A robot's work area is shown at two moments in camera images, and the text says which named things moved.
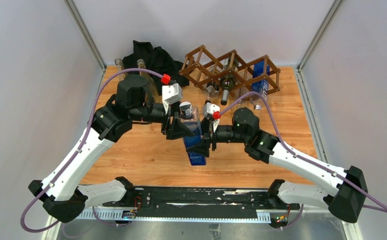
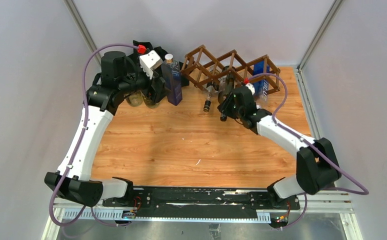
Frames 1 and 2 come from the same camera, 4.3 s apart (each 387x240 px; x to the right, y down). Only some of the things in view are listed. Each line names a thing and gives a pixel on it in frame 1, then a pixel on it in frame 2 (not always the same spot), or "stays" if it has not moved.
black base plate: [201, 201] stays
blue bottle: [190, 118] -> [171, 74]
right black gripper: [209, 136] -> [224, 107]
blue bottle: [262, 86] stays
